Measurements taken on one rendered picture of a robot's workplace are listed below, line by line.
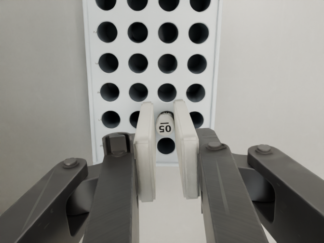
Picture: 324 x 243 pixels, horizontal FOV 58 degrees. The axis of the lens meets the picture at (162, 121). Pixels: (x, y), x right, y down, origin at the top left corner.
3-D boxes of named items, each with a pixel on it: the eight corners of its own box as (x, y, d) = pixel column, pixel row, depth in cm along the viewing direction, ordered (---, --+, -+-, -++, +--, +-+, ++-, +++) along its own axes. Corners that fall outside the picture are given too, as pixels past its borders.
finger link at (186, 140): (181, 139, 12) (198, 138, 12) (172, 99, 19) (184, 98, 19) (183, 201, 13) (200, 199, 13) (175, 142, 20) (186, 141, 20)
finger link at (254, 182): (204, 172, 11) (284, 167, 11) (190, 128, 16) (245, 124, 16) (205, 207, 11) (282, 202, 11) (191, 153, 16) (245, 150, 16)
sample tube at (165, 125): (156, 101, 23) (154, 118, 18) (172, 100, 23) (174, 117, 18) (157, 116, 23) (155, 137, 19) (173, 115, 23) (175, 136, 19)
